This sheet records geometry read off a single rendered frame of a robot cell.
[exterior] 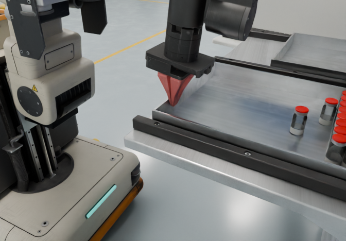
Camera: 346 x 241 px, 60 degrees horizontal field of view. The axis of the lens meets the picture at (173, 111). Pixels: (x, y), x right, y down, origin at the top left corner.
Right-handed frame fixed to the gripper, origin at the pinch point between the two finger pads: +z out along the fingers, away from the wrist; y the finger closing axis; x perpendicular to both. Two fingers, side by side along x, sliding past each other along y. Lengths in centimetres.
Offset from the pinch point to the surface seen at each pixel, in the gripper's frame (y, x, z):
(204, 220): 1, 49, 92
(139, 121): -2.1, -7.8, 1.0
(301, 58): 15.8, 41.8, 0.6
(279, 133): 18.8, 2.8, 0.0
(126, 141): -2.4, -10.8, 3.7
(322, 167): 25.6, -6.2, -3.5
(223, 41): -16, 69, 13
